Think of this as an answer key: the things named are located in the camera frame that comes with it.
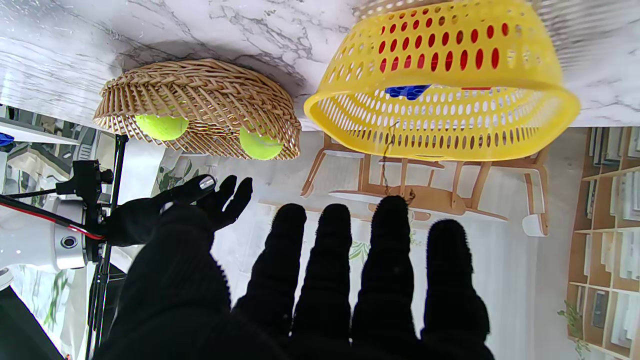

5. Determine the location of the blue toy block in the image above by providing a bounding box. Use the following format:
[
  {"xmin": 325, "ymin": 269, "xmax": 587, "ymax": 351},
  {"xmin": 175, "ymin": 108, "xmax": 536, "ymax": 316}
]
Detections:
[{"xmin": 384, "ymin": 84, "xmax": 432, "ymax": 101}]

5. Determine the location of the oval wicker basket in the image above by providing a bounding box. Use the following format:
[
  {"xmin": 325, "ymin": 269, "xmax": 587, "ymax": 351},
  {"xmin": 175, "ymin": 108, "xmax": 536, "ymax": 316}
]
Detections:
[{"xmin": 93, "ymin": 58, "xmax": 302, "ymax": 161}]

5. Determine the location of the black tripod stand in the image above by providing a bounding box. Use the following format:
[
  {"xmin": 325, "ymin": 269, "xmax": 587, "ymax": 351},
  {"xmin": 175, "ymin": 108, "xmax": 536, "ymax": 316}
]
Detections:
[{"xmin": 82, "ymin": 134, "xmax": 129, "ymax": 360}]

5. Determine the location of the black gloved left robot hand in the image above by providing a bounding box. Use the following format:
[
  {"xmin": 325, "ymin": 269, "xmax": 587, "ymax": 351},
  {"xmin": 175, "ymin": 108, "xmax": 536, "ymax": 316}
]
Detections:
[{"xmin": 92, "ymin": 195, "xmax": 496, "ymax": 360}]

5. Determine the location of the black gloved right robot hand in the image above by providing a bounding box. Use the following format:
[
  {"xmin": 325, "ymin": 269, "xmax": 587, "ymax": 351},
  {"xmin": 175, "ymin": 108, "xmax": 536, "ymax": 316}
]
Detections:
[{"xmin": 102, "ymin": 174, "xmax": 254, "ymax": 247}]

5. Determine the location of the yellow-green tennis ball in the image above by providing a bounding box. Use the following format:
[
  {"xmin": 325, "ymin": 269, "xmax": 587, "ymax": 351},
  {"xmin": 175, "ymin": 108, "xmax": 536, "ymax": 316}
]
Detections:
[
  {"xmin": 239, "ymin": 127, "xmax": 284, "ymax": 161},
  {"xmin": 134, "ymin": 114, "xmax": 190, "ymax": 142}
]

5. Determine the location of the printed room backdrop curtain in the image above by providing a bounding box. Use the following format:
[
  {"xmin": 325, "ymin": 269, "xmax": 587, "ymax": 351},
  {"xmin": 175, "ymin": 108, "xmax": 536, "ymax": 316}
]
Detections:
[{"xmin": 0, "ymin": 102, "xmax": 640, "ymax": 360}]

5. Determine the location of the red and black right arm cable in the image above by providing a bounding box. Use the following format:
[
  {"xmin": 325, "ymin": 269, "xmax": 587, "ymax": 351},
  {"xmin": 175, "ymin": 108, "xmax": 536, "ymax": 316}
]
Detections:
[{"xmin": 0, "ymin": 194, "xmax": 106, "ymax": 242}]

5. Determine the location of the yellow plastic basket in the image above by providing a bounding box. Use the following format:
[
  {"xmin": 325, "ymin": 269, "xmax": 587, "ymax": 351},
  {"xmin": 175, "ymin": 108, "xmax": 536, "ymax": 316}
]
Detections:
[{"xmin": 303, "ymin": 0, "xmax": 582, "ymax": 162}]

